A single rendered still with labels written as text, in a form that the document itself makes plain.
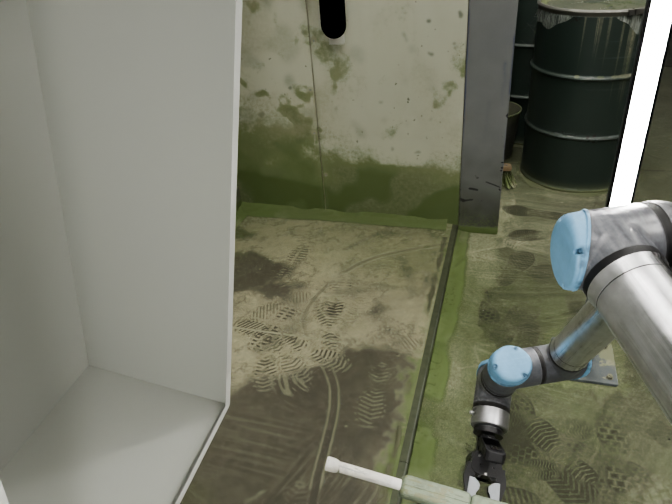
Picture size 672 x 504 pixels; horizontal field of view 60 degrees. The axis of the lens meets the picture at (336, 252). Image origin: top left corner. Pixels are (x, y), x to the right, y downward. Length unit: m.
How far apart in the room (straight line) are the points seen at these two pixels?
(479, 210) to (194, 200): 1.86
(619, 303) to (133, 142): 0.79
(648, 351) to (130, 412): 1.02
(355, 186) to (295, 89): 0.53
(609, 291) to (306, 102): 2.01
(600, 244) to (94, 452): 1.02
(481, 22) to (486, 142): 0.49
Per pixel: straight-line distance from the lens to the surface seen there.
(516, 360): 1.41
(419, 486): 1.39
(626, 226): 0.92
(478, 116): 2.54
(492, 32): 2.45
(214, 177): 1.01
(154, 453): 1.31
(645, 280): 0.85
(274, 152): 2.83
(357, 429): 1.82
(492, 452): 1.40
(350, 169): 2.74
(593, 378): 2.10
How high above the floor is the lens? 1.44
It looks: 33 degrees down
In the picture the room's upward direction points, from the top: 5 degrees counter-clockwise
